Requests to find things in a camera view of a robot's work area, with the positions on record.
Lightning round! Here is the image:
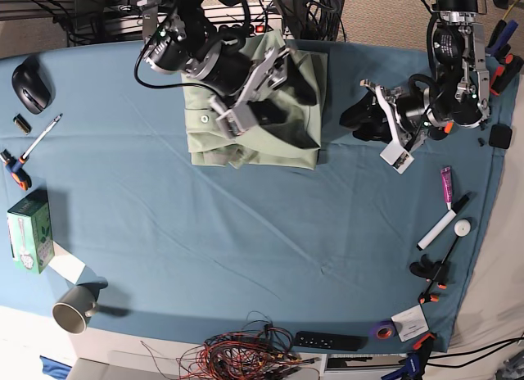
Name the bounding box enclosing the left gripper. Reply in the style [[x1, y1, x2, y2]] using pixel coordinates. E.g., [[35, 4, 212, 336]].
[[339, 79, 429, 152]]

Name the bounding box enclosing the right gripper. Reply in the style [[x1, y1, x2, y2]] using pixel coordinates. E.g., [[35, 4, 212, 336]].
[[235, 47, 318, 126]]

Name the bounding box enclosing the pale green T-shirt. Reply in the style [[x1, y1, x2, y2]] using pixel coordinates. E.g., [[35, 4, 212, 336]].
[[183, 50, 328, 170]]

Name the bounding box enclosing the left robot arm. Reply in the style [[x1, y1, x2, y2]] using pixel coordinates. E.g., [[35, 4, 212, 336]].
[[339, 0, 490, 152]]

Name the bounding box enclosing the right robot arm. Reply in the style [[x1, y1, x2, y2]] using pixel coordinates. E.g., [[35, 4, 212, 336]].
[[138, 0, 318, 138]]

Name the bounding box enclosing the black power strip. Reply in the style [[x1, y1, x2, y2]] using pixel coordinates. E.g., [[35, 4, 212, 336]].
[[212, 22, 267, 37]]

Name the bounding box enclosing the purple glue tube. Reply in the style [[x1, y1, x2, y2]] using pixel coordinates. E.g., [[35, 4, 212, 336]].
[[440, 166, 453, 209]]

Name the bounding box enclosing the white black marker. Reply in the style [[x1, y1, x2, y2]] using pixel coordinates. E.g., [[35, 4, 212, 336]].
[[417, 192, 472, 251]]

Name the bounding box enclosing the black square pad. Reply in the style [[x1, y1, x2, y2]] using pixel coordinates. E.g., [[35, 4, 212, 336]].
[[488, 124, 513, 150]]

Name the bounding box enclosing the orange black spring clamp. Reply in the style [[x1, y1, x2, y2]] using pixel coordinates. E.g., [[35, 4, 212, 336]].
[[490, 53, 523, 96]]

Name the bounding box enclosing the white round cap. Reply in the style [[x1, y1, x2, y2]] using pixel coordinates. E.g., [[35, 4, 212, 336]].
[[454, 219, 472, 238]]

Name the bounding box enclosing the black orange bar clamp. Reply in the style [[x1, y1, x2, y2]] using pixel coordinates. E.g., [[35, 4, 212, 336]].
[[409, 236, 461, 305]]

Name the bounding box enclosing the white paper card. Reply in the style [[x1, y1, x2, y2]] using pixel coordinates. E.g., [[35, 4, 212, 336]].
[[391, 304, 429, 342]]

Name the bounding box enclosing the purple tape roll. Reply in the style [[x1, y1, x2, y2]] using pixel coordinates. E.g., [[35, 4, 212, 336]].
[[368, 319, 397, 341]]

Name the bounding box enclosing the blue table cloth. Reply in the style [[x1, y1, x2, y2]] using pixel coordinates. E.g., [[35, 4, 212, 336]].
[[0, 38, 522, 354]]

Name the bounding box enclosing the white ballpoint pen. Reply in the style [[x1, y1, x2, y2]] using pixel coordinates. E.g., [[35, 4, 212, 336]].
[[20, 113, 63, 161]]

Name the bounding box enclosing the black remote control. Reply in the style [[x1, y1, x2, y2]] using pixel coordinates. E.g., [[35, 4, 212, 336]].
[[294, 331, 368, 351]]

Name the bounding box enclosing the black computer mouse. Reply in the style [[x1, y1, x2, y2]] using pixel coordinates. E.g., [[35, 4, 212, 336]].
[[11, 63, 51, 115]]

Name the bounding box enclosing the blue black bar clamp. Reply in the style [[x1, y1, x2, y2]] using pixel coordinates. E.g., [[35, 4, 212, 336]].
[[381, 332, 436, 380]]

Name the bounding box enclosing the small battery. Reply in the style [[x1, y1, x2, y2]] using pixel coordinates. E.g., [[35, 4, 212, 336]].
[[13, 114, 32, 135]]

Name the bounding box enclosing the white paper sheet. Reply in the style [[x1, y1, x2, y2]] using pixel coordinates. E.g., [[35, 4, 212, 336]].
[[48, 242, 86, 284]]

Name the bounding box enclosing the blue orange screwdriver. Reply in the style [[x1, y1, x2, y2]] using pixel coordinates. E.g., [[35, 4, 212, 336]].
[[1, 149, 32, 191]]

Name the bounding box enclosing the green tea box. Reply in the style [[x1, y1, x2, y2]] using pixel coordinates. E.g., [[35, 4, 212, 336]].
[[7, 189, 55, 274]]

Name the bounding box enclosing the grey ceramic mug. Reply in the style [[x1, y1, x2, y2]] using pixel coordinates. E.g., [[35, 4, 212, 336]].
[[52, 286, 99, 335]]

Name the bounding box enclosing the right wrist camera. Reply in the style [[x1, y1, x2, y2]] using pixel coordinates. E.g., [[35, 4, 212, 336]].
[[209, 96, 259, 139]]

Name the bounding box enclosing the red black wire bundle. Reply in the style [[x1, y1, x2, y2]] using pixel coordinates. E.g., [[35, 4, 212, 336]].
[[141, 311, 321, 380]]

